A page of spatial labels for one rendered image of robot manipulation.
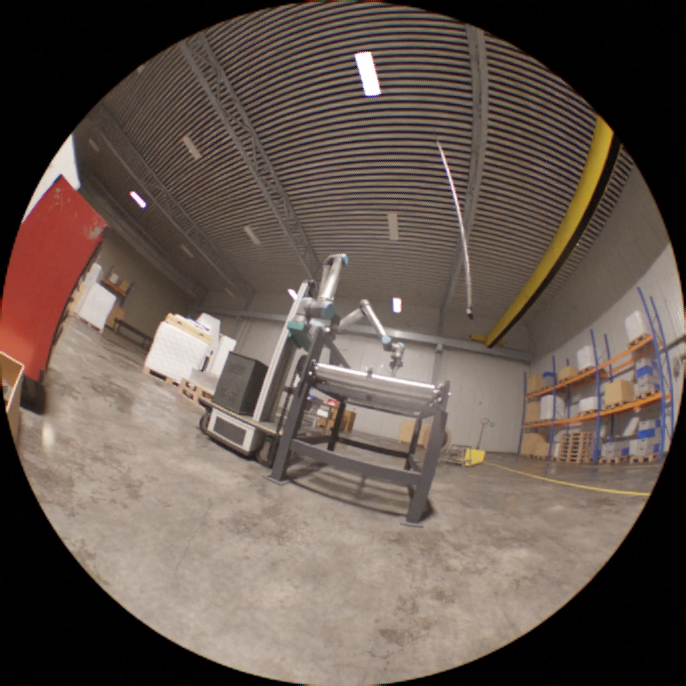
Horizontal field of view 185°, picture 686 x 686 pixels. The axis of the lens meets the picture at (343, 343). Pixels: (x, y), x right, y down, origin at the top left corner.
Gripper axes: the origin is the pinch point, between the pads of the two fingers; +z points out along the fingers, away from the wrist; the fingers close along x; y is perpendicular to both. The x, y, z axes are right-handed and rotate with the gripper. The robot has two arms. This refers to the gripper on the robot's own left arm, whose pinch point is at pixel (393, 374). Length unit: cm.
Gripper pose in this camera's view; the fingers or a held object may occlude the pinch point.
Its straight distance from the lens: 206.3
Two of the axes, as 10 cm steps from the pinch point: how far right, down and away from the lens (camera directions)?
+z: -3.5, 8.2, -4.5
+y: 6.8, 5.5, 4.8
